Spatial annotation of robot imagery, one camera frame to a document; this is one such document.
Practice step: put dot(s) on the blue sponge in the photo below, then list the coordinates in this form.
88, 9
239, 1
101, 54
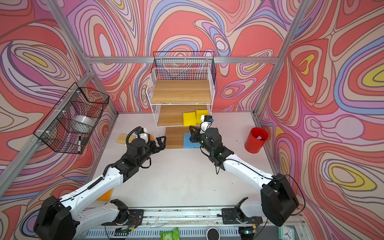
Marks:
187, 144

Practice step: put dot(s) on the black round speaker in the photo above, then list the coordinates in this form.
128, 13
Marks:
213, 234

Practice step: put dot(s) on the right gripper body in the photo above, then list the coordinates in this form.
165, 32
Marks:
200, 138

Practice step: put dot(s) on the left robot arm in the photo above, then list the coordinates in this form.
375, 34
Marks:
66, 218

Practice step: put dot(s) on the yellow sponge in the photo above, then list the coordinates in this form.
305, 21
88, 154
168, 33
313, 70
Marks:
200, 115
189, 119

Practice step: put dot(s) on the black marker in basket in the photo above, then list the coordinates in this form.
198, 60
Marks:
80, 145

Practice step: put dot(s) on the black wire basket left wall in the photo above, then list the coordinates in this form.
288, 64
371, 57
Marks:
55, 131

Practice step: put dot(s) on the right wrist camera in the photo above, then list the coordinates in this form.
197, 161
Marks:
206, 123

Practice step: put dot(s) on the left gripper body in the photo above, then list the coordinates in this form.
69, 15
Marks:
148, 150

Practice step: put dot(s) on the red plastic cup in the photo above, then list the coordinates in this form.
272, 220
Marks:
256, 140

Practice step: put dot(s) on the teal alarm clock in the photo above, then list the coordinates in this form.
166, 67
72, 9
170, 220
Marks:
286, 233

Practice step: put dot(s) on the beige sponge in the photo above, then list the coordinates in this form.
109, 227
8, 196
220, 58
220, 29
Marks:
122, 139

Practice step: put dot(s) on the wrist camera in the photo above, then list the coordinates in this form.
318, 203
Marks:
143, 134
206, 123

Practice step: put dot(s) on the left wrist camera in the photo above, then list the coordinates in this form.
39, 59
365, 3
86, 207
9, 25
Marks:
143, 134

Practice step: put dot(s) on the green wipes packet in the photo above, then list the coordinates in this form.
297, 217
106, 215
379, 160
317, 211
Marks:
170, 235

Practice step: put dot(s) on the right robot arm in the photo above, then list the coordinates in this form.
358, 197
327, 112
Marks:
277, 198

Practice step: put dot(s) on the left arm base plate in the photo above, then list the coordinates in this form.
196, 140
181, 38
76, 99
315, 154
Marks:
128, 218

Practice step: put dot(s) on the white wire wooden shelf rack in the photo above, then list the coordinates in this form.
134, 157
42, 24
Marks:
174, 92

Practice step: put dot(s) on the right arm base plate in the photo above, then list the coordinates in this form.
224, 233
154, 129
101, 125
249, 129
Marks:
231, 216

